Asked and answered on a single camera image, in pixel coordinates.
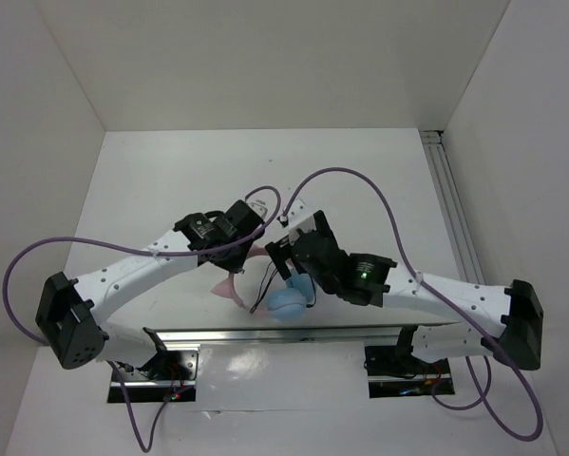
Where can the aluminium front rail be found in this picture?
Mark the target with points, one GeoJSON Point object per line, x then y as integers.
{"type": "Point", "coordinates": [371, 334]}

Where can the aluminium rail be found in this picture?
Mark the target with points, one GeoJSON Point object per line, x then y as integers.
{"type": "Point", "coordinates": [371, 334]}
{"type": "Point", "coordinates": [451, 206]}

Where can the pink blue cat-ear headphones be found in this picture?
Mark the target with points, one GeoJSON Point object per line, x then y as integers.
{"type": "Point", "coordinates": [285, 304]}

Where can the white front cover plate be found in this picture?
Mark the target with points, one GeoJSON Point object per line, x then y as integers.
{"type": "Point", "coordinates": [282, 377]}

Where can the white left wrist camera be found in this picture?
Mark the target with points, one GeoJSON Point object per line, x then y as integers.
{"type": "Point", "coordinates": [260, 208]}

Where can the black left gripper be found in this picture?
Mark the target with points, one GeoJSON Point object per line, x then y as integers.
{"type": "Point", "coordinates": [235, 265]}

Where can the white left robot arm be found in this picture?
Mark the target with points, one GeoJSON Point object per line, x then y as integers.
{"type": "Point", "coordinates": [73, 313]}

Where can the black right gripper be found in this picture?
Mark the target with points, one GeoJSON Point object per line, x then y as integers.
{"type": "Point", "coordinates": [278, 256]}

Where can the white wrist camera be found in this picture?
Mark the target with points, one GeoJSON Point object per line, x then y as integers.
{"type": "Point", "coordinates": [260, 208]}
{"type": "Point", "coordinates": [300, 217]}

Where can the aluminium right side rail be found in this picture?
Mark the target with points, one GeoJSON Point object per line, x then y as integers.
{"type": "Point", "coordinates": [451, 206]}

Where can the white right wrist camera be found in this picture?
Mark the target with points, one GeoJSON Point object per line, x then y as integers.
{"type": "Point", "coordinates": [300, 217]}

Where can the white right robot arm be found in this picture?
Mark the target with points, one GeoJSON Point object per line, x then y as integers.
{"type": "Point", "coordinates": [504, 321]}

